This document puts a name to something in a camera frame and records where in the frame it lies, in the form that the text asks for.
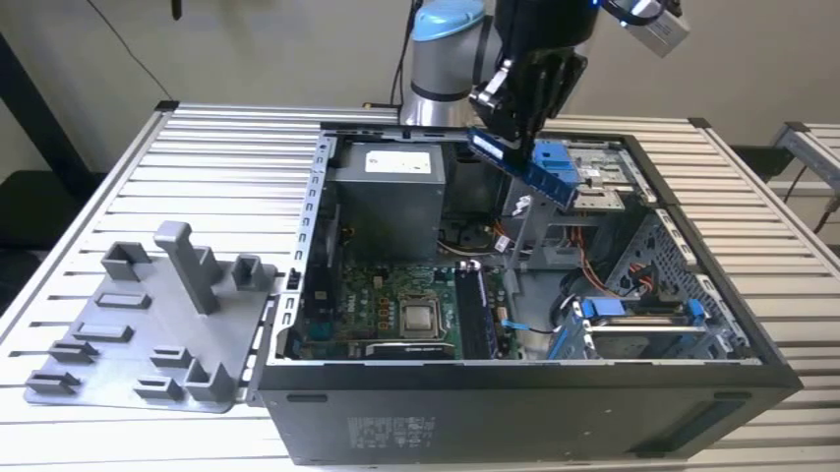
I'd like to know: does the black round fan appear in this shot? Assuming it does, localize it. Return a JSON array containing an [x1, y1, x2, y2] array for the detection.
[[438, 220, 497, 257]]

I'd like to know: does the black bulky object beside table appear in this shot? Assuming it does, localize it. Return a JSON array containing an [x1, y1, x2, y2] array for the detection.
[[0, 169, 100, 316]]

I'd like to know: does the green motherboard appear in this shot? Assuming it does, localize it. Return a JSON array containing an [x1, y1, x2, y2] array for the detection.
[[287, 260, 526, 361]]

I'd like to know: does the black open PC case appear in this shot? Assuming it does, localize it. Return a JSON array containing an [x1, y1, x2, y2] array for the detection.
[[246, 120, 805, 467]]

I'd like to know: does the blue plastic drive latch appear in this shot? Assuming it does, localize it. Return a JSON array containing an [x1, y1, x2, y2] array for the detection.
[[534, 140, 583, 191]]

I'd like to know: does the black slanted frame bar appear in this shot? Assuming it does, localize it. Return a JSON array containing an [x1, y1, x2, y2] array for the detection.
[[0, 29, 91, 174]]

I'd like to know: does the black box behind table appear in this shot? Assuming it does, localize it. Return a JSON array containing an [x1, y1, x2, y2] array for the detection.
[[728, 144, 793, 184]]

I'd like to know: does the red orange wire plug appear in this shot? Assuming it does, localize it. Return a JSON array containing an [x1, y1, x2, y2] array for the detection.
[[626, 263, 658, 299]]

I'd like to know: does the grey plastic parts rack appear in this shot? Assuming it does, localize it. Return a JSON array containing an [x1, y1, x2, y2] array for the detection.
[[23, 219, 280, 414]]

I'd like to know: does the blue RAM stick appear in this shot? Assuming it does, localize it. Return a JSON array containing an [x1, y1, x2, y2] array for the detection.
[[466, 126, 579, 213]]

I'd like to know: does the thin black ferrite cable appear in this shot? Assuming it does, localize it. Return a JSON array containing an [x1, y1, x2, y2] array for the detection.
[[360, 0, 421, 110]]

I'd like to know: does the grey metal drive cage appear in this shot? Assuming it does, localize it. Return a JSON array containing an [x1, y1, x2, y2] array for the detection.
[[501, 137, 658, 272]]

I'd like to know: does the grey power supply unit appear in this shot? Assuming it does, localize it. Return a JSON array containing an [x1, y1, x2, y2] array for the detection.
[[326, 142, 449, 262]]

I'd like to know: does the black graphics card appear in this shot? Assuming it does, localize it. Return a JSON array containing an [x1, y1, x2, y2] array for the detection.
[[352, 341, 458, 362]]

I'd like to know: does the blue disk carrier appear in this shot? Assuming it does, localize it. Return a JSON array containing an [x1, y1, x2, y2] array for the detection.
[[547, 297, 724, 363]]

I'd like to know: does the orange wire bundle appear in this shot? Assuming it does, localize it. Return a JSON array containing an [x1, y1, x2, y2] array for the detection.
[[569, 215, 625, 299]]

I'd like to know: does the CPU socket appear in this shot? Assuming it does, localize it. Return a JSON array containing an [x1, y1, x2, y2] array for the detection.
[[392, 293, 449, 341]]

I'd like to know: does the aluminium side table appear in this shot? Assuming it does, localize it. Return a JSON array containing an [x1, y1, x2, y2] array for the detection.
[[766, 120, 840, 198]]

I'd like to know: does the blue tipped black wire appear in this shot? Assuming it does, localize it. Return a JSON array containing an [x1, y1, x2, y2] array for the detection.
[[498, 318, 559, 336]]

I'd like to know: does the thin black wall wire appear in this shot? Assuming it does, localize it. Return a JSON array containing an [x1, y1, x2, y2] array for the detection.
[[84, 0, 176, 104]]

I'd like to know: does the silver CPU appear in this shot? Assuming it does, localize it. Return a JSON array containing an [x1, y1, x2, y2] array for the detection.
[[400, 304, 439, 338]]

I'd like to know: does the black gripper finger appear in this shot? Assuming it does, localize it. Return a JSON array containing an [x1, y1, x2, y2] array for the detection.
[[541, 48, 590, 148], [467, 48, 550, 172]]

